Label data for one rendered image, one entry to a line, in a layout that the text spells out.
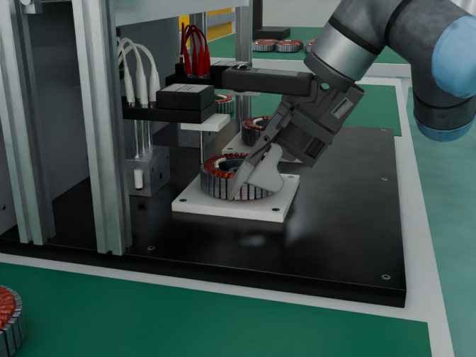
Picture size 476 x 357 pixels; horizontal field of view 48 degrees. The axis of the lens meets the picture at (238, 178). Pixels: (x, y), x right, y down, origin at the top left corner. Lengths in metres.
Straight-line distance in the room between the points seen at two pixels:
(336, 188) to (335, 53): 0.23
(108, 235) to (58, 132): 0.22
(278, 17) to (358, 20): 5.47
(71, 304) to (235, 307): 0.17
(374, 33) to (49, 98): 0.43
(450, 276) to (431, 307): 1.64
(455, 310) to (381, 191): 1.25
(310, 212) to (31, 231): 0.35
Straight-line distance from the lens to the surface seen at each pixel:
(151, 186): 0.75
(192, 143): 0.98
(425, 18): 0.61
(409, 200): 0.84
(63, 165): 0.80
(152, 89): 0.74
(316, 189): 0.79
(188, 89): 0.72
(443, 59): 0.59
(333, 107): 0.68
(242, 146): 0.94
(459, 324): 1.95
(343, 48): 0.64
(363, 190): 0.79
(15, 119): 0.61
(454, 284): 2.17
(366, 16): 0.64
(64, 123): 0.79
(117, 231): 0.60
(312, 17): 6.05
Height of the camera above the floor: 1.05
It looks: 20 degrees down
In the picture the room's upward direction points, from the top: straight up
